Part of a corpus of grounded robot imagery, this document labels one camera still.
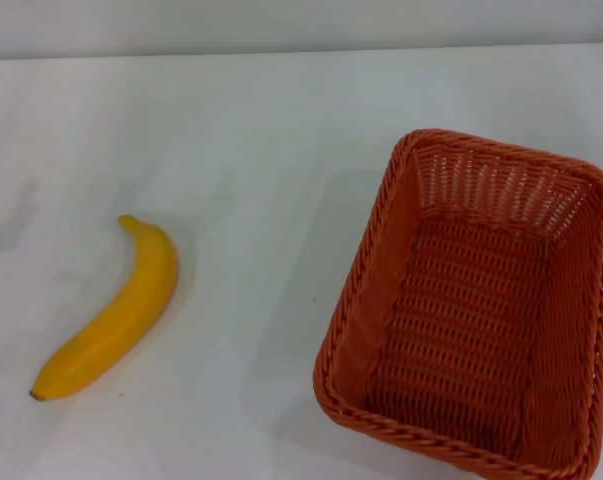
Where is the yellow banana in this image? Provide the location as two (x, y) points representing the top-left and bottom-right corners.
(29, 214), (180, 402)

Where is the orange woven plastic basket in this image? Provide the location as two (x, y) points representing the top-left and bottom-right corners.
(310, 128), (603, 480)

